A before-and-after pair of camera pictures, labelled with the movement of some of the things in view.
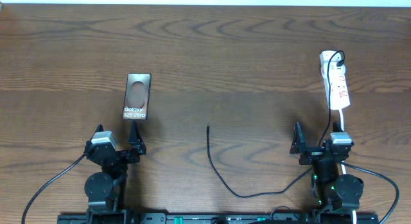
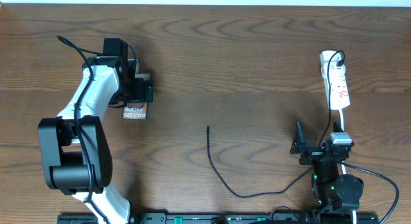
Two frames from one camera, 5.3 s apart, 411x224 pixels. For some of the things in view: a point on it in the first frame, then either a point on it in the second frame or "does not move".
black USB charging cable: (340, 63) does not move
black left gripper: (136, 142) → (140, 94)
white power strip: (332, 67) does not move
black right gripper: (299, 147) does not move
